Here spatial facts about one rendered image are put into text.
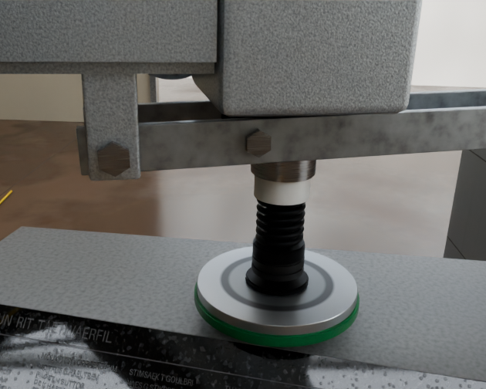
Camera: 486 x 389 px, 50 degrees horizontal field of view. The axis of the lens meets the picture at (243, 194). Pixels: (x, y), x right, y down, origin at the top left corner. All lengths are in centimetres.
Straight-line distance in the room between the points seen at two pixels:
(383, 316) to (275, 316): 19
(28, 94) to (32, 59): 559
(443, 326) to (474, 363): 8
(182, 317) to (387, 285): 32
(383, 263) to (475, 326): 20
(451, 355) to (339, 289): 16
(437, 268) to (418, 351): 24
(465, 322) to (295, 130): 38
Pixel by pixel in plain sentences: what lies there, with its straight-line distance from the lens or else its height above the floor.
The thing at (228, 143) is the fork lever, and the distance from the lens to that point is 56.
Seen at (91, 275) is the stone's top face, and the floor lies 86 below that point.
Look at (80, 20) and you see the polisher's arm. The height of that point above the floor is 125.
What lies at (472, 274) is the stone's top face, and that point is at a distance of 94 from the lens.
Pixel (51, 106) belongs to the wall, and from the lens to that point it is 602.
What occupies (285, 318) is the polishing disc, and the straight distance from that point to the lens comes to 64.
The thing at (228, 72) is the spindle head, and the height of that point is 120.
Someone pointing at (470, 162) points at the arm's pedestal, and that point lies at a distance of 203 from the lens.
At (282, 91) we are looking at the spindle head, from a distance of 51.
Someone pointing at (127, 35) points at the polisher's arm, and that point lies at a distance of 49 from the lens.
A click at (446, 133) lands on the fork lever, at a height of 113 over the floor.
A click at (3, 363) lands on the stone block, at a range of 80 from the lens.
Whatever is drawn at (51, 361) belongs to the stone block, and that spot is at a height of 81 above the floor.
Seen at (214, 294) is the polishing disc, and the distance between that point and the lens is 68.
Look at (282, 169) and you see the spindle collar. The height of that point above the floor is 108.
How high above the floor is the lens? 127
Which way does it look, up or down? 20 degrees down
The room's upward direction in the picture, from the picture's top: 2 degrees clockwise
